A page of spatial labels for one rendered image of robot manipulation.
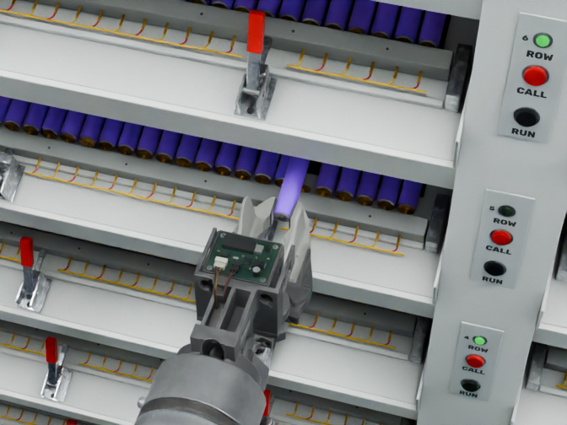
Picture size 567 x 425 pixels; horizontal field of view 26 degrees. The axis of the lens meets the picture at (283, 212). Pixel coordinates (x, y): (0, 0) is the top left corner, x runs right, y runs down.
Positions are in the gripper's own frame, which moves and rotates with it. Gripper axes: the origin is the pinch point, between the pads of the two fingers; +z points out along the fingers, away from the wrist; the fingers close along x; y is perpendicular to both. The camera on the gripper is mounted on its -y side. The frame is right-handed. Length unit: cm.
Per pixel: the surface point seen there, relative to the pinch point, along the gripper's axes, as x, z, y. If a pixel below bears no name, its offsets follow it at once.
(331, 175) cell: -2.4, 8.9, -2.8
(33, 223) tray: 26.7, 1.2, -10.6
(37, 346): 34, 7, -43
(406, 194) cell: -9.9, 8.5, -2.9
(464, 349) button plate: -18.3, 0.1, -13.7
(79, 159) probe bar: 22.3, 4.9, -3.8
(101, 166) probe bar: 19.9, 4.8, -3.8
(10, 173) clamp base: 28.8, 2.5, -5.1
